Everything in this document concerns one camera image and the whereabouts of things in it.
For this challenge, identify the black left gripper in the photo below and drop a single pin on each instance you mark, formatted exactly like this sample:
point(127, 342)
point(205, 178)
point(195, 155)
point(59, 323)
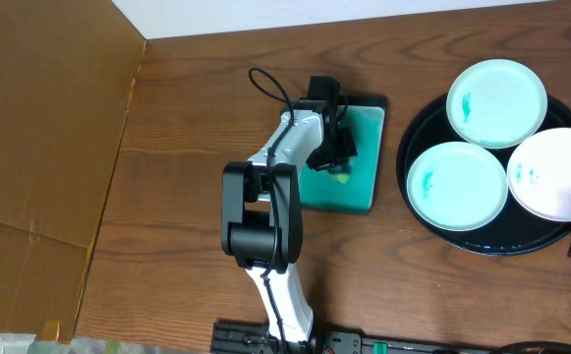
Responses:
point(332, 157)

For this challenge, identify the yellow green sponge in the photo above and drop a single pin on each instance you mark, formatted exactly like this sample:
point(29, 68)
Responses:
point(340, 173)

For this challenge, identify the mint green plate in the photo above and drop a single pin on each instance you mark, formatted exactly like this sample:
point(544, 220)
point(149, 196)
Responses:
point(496, 103)
point(457, 186)

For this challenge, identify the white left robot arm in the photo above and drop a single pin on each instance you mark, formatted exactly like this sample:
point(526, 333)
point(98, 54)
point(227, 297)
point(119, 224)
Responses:
point(262, 224)

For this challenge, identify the round black tray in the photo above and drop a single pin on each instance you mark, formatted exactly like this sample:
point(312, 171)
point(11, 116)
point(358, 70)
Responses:
point(514, 231)

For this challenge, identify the white plate with green stain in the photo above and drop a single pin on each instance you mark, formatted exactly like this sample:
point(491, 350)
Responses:
point(539, 174)

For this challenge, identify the brown cardboard panel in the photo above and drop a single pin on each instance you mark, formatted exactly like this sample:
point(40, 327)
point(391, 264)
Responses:
point(67, 72)

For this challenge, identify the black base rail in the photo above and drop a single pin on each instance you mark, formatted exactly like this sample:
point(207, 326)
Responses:
point(260, 339)

